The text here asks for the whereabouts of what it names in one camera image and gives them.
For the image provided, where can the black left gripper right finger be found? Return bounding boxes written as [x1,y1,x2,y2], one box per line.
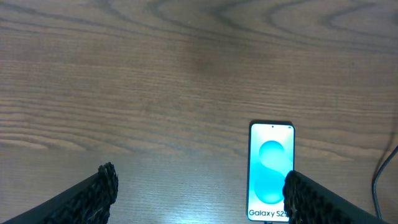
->
[282,170,387,224]

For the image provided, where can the black USB charging cable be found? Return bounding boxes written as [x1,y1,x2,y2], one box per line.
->
[371,144,398,220]

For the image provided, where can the blue screen Galaxy smartphone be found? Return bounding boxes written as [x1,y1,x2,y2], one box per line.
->
[246,119,295,223]

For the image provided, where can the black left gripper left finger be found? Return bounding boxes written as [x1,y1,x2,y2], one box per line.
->
[4,162,119,224]

